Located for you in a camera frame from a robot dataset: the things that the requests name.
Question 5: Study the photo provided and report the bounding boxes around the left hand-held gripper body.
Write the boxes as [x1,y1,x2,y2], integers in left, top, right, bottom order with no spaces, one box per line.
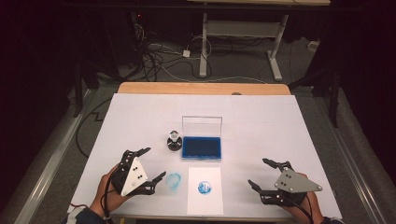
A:
[110,149,149,198]

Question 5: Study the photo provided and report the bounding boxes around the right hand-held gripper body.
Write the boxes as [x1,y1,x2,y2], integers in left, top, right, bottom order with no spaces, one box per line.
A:
[274,161,324,207]

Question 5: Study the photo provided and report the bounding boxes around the black stamp with crystal knob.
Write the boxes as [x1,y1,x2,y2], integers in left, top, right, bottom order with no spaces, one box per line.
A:
[166,130,184,152]

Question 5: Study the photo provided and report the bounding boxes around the white paper sheet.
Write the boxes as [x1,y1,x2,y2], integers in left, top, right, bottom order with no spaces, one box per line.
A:
[187,166,225,217]

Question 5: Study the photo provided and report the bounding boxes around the blue ink pad clear case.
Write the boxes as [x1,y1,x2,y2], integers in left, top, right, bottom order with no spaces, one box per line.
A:
[180,115,223,161]

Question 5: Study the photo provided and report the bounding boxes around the person's right hand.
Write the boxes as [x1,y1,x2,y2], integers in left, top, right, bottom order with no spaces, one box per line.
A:
[280,172,327,224]

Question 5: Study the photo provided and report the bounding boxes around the person's left hand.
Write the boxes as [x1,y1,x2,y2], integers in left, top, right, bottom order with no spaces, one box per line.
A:
[89,163,133,217]

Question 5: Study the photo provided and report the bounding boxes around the black stand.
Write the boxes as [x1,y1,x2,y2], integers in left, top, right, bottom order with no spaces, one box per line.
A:
[72,57,125,119]
[289,60,344,129]

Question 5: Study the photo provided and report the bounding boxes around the wooden table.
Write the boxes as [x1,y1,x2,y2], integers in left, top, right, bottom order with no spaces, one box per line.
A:
[110,81,304,223]

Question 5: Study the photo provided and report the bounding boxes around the white box on floor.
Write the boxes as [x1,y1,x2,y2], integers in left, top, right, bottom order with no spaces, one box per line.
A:
[307,39,321,53]

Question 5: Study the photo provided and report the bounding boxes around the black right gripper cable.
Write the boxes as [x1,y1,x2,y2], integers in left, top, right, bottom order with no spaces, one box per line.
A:
[290,190,316,224]

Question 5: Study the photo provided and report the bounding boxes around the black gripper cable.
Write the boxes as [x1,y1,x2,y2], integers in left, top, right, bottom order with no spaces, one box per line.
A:
[102,172,116,224]
[290,190,316,224]

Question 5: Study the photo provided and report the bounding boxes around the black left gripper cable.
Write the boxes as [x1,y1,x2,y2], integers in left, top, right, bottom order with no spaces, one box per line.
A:
[102,172,116,224]

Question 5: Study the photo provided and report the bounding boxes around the black floor cable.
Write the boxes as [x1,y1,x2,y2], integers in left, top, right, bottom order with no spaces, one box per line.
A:
[76,97,114,159]

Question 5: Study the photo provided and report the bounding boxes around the metal floor rail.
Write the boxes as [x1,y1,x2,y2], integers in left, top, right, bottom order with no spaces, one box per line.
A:
[13,88,96,224]
[314,94,389,224]

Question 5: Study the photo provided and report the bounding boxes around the tangle of black cables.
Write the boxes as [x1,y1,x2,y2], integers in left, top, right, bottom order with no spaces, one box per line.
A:
[132,12,214,83]

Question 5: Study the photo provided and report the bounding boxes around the white floor cable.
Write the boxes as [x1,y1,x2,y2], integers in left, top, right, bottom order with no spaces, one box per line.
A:
[160,64,269,86]

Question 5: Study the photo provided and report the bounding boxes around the white desk frame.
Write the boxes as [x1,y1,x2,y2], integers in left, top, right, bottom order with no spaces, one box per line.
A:
[186,0,332,82]

